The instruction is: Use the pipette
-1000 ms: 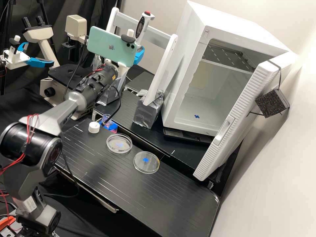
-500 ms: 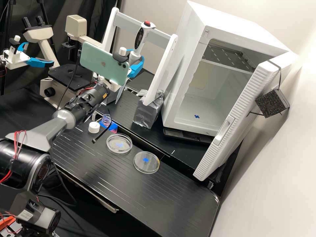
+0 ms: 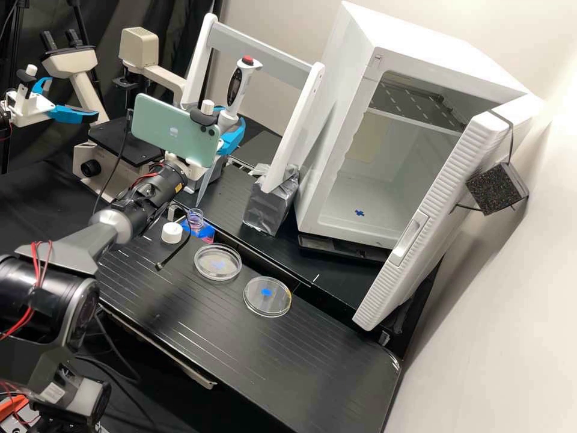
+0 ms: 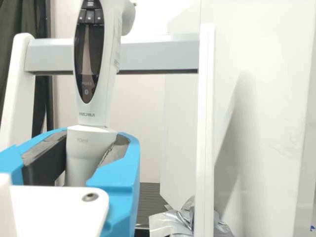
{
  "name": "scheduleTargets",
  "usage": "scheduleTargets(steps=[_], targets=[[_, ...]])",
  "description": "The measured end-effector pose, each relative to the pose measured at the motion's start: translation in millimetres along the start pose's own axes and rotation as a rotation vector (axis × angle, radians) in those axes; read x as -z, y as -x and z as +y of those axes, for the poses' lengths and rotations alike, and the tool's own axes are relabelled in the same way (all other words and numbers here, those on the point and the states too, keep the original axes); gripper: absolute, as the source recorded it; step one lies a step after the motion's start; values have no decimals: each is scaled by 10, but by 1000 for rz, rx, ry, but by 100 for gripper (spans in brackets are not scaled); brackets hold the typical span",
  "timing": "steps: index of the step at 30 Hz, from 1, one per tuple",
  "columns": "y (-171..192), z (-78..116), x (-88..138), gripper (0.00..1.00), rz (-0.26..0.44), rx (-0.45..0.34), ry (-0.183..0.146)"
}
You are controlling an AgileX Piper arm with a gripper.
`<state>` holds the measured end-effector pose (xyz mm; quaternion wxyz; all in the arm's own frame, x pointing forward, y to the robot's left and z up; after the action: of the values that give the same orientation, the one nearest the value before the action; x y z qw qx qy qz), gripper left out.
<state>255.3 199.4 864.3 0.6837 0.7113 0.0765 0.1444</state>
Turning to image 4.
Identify white pipette stand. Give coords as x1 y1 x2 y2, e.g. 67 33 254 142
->
0 23 224 237

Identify white incubator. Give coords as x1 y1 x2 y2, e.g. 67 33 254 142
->
159 0 316 237

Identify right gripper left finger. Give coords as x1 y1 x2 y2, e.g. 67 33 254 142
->
0 127 69 186

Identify pipette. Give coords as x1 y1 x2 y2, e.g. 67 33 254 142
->
64 0 137 187

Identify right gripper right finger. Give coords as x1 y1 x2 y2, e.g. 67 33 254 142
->
86 132 141 237

